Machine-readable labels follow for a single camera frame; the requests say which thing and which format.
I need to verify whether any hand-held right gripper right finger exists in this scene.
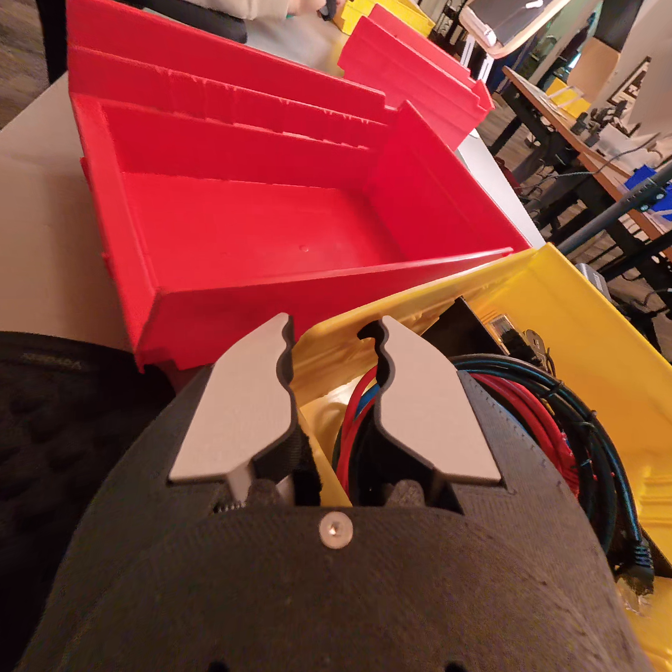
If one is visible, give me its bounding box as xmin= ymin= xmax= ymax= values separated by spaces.
xmin=357 ymin=315 xmax=503 ymax=483

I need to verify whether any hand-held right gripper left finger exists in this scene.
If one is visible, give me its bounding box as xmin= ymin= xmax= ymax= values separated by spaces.
xmin=168 ymin=313 xmax=296 ymax=504

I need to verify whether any blue ethernet cable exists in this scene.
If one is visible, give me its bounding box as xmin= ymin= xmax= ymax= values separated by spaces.
xmin=354 ymin=362 xmax=644 ymax=557

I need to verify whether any red ethernet cable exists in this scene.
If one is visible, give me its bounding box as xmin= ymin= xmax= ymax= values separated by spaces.
xmin=335 ymin=365 xmax=581 ymax=499

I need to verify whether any yellow plastic bin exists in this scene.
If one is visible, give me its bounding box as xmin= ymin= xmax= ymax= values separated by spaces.
xmin=290 ymin=243 xmax=672 ymax=672
xmin=336 ymin=0 xmax=436 ymax=37

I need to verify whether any red plastic bin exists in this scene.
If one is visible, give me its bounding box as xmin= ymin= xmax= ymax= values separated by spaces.
xmin=67 ymin=0 xmax=531 ymax=373
xmin=337 ymin=4 xmax=495 ymax=152

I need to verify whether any black ethernet cable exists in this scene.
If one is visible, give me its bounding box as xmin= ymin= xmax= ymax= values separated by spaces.
xmin=451 ymin=354 xmax=657 ymax=586

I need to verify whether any black bin divider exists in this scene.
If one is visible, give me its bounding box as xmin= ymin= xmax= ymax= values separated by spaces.
xmin=422 ymin=296 xmax=507 ymax=358

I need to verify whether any black honeycomb pad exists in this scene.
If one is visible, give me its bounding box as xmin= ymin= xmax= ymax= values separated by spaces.
xmin=0 ymin=331 xmax=176 ymax=672

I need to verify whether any small black device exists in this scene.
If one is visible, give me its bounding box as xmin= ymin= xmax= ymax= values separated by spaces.
xmin=576 ymin=262 xmax=610 ymax=295

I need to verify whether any dark metal pole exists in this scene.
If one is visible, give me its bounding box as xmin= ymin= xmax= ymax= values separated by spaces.
xmin=556 ymin=163 xmax=672 ymax=254

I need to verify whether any wooden work table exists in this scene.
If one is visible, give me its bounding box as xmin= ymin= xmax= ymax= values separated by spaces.
xmin=501 ymin=65 xmax=672 ymax=258

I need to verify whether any small yellow bin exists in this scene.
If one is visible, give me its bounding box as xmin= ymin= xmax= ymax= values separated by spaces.
xmin=546 ymin=79 xmax=589 ymax=116

